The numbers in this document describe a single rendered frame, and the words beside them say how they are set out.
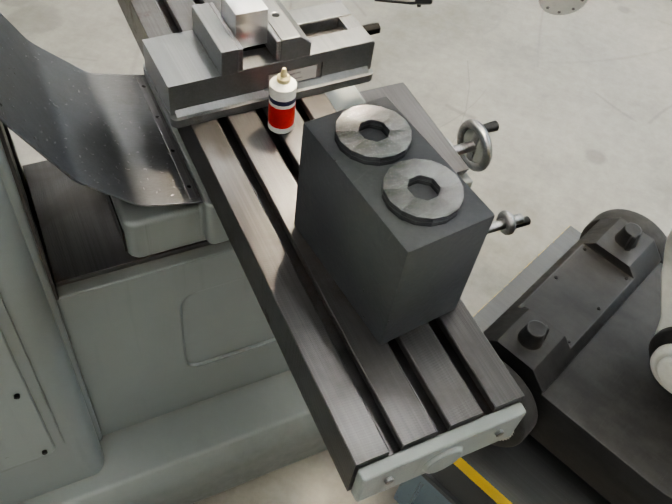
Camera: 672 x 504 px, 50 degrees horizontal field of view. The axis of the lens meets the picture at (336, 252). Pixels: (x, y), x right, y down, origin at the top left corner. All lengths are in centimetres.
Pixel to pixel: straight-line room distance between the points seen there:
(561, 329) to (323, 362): 66
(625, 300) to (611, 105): 155
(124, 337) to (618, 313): 95
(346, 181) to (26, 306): 55
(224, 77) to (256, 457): 90
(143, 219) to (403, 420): 53
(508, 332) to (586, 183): 134
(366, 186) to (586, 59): 246
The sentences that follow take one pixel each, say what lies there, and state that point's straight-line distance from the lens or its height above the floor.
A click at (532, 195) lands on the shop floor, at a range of 251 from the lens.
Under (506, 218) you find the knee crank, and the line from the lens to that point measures 164.
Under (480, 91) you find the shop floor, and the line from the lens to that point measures 285.
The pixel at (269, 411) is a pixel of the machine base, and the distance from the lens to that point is 166.
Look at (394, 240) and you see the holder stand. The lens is 76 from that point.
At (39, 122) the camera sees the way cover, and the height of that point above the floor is 100.
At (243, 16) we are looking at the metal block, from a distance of 111.
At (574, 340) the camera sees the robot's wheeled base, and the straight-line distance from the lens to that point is 143.
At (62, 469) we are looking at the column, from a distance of 159.
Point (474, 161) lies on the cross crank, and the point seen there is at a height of 61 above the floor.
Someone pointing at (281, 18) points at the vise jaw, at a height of 104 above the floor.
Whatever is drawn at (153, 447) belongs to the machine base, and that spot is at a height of 20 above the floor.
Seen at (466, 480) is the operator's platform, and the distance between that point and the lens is 153.
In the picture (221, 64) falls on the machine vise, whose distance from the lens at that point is 110.
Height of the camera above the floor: 169
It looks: 51 degrees down
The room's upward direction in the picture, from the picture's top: 10 degrees clockwise
